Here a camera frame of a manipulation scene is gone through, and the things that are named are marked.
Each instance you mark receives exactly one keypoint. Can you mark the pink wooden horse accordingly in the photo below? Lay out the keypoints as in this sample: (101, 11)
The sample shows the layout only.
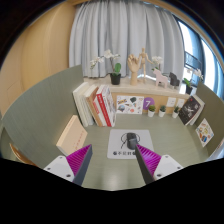
(161, 78)

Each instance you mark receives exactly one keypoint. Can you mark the black-covered book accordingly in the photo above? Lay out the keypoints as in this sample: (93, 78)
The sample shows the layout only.
(189, 110)

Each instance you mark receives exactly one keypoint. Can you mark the wooden artist mannequin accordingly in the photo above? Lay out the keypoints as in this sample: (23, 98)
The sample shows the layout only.
(143, 61)

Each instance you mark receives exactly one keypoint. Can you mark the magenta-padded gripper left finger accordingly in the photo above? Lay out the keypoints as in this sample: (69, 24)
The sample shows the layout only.
(77, 160)

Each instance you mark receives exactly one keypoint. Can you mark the small plant in white pot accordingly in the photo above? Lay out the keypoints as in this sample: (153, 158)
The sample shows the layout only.
(175, 114)
(162, 113)
(151, 113)

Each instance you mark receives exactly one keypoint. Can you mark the grey-green desk partition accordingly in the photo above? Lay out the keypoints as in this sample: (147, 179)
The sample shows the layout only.
(40, 110)

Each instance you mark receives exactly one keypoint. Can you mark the white orchid behind horses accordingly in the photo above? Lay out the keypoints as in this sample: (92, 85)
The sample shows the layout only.
(157, 60)

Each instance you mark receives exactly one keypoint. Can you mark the grey-white curtain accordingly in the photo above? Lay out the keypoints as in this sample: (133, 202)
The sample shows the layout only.
(126, 26)

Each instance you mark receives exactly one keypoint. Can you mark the light wooden ledge shelf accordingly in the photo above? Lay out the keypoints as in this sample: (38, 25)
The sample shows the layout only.
(146, 90)

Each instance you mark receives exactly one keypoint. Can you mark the white orchid in black pot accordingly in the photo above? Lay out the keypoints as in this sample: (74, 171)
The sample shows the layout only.
(115, 79)
(189, 90)

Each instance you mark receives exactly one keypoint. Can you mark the small white card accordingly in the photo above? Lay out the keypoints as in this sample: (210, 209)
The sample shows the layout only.
(171, 102)
(180, 103)

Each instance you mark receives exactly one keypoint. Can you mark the colourful sticker card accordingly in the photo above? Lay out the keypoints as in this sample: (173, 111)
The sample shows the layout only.
(204, 132)

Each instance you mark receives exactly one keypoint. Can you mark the peach-coloured book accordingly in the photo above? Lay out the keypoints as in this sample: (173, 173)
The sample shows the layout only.
(73, 135)

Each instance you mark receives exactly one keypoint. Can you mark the brown-covered book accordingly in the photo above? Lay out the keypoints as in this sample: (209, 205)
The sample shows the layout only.
(91, 105)

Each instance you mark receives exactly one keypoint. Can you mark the white printed mouse pad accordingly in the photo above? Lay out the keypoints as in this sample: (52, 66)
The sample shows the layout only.
(116, 143)

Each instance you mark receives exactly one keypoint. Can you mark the white sticker sheet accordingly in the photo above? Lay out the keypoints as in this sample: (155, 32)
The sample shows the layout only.
(130, 105)

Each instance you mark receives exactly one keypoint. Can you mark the wooden hand model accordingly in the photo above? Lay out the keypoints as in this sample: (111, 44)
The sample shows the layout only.
(133, 66)

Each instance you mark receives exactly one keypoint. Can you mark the thick white book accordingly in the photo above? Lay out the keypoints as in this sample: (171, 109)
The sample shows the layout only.
(81, 103)

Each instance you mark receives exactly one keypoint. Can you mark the black wooden horse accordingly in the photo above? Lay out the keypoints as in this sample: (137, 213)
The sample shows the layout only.
(174, 80)

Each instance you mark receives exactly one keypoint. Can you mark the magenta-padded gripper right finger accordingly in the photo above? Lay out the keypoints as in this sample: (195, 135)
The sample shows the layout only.
(150, 160)

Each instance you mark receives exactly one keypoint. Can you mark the window with dark frame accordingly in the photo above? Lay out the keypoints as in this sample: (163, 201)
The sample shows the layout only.
(206, 60)

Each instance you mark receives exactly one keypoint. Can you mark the dark grey computer mouse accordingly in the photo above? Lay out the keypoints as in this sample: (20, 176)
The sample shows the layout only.
(131, 140)

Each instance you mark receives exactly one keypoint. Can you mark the purple round number sign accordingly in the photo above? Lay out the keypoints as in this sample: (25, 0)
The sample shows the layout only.
(148, 101)

